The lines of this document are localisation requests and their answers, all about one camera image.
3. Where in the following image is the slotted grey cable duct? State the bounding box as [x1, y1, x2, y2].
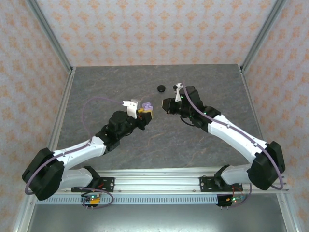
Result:
[36, 194, 219, 205]

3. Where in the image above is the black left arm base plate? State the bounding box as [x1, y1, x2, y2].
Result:
[91, 177, 115, 193]

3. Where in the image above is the grey metal sheet panel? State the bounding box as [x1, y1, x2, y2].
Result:
[26, 204, 290, 232]

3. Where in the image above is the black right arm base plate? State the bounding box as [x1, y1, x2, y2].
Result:
[199, 176, 242, 193]

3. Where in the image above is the aluminium lower frame rail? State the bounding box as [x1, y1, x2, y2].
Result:
[12, 197, 37, 232]
[276, 193, 300, 232]

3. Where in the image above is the aluminium table side rail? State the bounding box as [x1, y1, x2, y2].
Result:
[239, 65, 267, 145]
[42, 66, 77, 155]

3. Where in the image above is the aluminium table edge rail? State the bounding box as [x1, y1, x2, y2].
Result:
[70, 165, 252, 175]

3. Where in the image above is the aluminium frame post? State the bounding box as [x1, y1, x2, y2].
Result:
[25, 0, 74, 73]
[240, 0, 287, 73]

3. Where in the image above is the wide aluminium mounting beam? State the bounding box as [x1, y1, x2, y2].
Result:
[57, 174, 290, 194]

